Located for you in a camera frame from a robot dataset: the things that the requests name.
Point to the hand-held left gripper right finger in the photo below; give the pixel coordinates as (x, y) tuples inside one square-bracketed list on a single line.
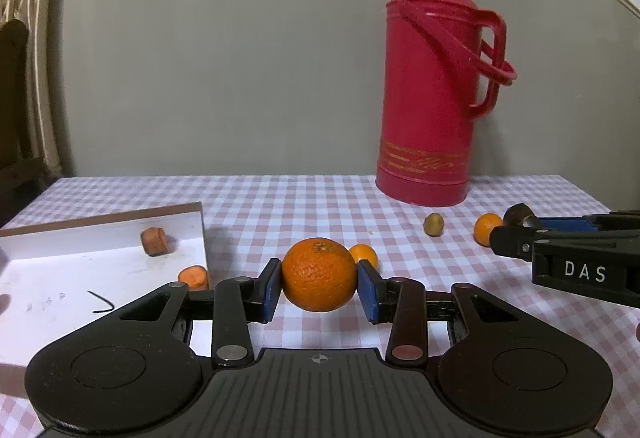
[(367, 293)]

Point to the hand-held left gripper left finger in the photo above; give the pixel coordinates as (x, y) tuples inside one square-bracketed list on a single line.
[(272, 290)]

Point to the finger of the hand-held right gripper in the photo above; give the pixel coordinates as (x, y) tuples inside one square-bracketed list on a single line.
[(560, 223), (515, 243)]

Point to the dark brown round fruit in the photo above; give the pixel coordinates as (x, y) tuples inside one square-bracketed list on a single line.
[(517, 214)]

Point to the small orange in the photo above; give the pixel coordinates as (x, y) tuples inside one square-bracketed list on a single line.
[(366, 255)]

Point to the large orange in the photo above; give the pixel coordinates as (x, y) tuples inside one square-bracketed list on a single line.
[(319, 274)]

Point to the green-brown kiwi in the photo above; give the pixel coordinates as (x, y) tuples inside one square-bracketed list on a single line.
[(434, 224)]

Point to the cylindrical carrot piece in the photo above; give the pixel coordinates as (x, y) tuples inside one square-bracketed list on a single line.
[(154, 241)]

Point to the brown cardboard box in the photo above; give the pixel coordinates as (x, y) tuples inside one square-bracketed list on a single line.
[(75, 268)]

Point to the pink checked tablecloth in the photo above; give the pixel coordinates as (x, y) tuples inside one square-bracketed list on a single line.
[(300, 208)]

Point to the red thermos flask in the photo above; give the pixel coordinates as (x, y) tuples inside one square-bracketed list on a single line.
[(425, 92)]

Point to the wooden wicker chair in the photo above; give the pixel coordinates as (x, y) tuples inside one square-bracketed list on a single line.
[(12, 67)]

